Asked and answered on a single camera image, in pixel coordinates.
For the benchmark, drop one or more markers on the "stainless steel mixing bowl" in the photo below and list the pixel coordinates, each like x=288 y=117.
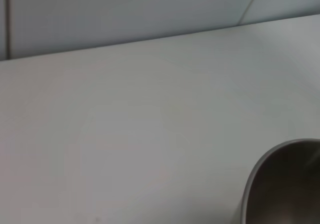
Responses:
x=287 y=184

